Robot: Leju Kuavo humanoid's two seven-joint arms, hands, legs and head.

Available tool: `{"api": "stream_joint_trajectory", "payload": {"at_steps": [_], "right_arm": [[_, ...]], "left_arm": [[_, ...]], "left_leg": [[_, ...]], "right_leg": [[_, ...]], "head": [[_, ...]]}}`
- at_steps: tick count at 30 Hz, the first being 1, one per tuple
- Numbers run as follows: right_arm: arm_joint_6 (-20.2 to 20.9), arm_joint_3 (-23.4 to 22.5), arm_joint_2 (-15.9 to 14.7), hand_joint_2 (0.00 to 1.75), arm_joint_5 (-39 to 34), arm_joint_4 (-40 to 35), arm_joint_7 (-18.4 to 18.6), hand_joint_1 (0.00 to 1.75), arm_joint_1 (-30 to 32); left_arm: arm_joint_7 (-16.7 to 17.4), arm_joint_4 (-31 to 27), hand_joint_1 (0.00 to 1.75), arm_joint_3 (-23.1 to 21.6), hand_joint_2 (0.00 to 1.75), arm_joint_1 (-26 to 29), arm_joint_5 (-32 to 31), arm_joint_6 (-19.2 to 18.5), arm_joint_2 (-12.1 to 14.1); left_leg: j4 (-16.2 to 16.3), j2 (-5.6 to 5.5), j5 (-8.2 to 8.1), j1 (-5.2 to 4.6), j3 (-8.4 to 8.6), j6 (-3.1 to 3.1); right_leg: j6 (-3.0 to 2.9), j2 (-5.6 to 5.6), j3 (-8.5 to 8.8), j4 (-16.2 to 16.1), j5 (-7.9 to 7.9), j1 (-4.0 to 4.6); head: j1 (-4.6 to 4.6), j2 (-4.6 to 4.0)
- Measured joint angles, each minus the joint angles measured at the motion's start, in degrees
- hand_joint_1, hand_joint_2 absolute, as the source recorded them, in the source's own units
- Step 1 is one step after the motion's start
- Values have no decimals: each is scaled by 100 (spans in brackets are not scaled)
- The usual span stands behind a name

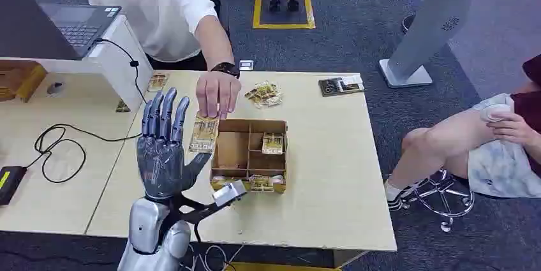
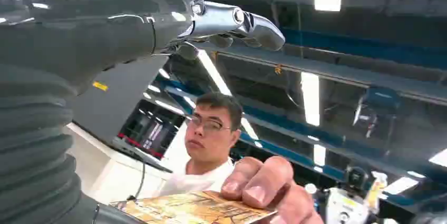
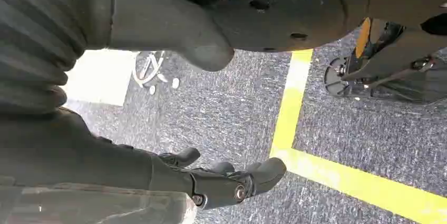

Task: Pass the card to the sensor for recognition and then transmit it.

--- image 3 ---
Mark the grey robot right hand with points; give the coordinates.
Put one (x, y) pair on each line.
(70, 156)

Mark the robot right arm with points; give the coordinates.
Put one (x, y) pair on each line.
(38, 41)

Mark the yellow floor tape square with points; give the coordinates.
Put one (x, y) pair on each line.
(291, 110)

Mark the black robot right foot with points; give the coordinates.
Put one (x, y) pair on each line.
(412, 88)

